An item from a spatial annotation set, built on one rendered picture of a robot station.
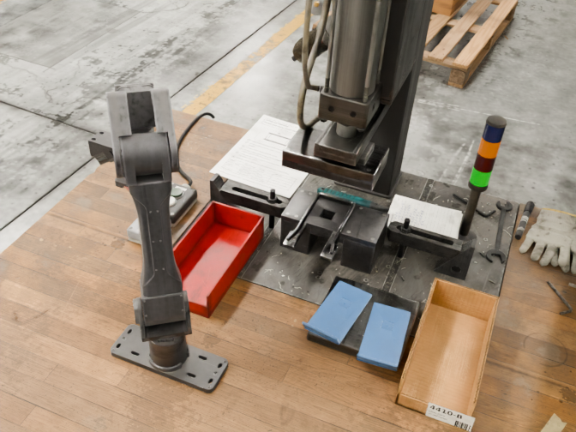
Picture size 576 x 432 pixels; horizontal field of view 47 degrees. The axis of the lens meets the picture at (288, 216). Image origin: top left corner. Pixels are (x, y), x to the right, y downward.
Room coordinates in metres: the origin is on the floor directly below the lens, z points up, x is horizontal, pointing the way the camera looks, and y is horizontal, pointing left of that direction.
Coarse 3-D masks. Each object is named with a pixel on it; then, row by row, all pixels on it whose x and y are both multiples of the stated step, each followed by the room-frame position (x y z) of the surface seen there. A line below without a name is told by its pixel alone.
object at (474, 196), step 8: (488, 120) 1.08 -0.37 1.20; (496, 120) 1.08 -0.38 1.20; (504, 120) 1.08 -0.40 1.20; (472, 184) 1.07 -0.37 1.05; (488, 184) 1.08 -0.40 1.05; (472, 192) 1.08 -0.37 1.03; (480, 192) 1.08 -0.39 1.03; (472, 200) 1.08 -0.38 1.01; (472, 208) 1.08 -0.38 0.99; (464, 216) 1.08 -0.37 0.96; (472, 216) 1.08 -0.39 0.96; (464, 224) 1.08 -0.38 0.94; (464, 232) 1.08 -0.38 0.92; (472, 232) 1.09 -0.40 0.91; (464, 240) 1.06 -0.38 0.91
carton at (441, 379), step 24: (432, 288) 0.85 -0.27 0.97; (456, 288) 0.86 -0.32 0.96; (432, 312) 0.85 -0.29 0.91; (456, 312) 0.86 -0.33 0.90; (480, 312) 0.84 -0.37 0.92; (432, 336) 0.79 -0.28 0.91; (456, 336) 0.80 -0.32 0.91; (480, 336) 0.80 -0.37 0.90; (408, 360) 0.68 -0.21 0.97; (432, 360) 0.74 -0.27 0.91; (456, 360) 0.74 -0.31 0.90; (480, 360) 0.72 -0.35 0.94; (408, 384) 0.68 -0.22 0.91; (432, 384) 0.69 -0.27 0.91; (456, 384) 0.69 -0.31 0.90; (408, 408) 0.64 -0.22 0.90; (432, 408) 0.63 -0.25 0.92; (456, 408) 0.64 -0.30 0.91
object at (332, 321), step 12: (336, 288) 0.88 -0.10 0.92; (348, 288) 0.88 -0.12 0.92; (336, 300) 0.85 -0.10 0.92; (360, 300) 0.85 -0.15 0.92; (324, 312) 0.82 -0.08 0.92; (336, 312) 0.82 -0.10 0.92; (348, 312) 0.82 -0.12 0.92; (360, 312) 0.82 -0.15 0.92; (312, 324) 0.79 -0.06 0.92; (324, 324) 0.79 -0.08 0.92; (336, 324) 0.79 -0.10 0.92; (348, 324) 0.79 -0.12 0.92; (324, 336) 0.76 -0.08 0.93; (336, 336) 0.76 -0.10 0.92
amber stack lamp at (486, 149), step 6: (480, 144) 1.08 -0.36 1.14; (486, 144) 1.07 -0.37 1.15; (492, 144) 1.07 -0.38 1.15; (498, 144) 1.07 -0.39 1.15; (480, 150) 1.08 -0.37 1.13; (486, 150) 1.07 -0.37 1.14; (492, 150) 1.07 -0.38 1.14; (498, 150) 1.08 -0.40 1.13; (486, 156) 1.07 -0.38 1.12; (492, 156) 1.07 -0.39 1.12
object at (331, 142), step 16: (384, 112) 1.13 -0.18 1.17; (336, 128) 1.04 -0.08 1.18; (352, 128) 1.01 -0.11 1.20; (368, 128) 1.05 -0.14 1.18; (288, 144) 1.04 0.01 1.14; (304, 144) 1.04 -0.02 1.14; (320, 144) 0.98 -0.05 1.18; (336, 144) 0.99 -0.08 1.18; (352, 144) 0.99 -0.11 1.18; (368, 144) 1.03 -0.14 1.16; (288, 160) 1.01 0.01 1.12; (304, 160) 1.00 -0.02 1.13; (320, 160) 0.99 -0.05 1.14; (336, 160) 0.97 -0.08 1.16; (352, 160) 0.96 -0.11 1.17; (368, 160) 1.00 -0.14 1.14; (384, 160) 1.02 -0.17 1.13; (320, 176) 0.99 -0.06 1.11; (336, 176) 0.98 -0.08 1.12; (352, 176) 0.97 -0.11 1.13; (368, 176) 0.96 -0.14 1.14
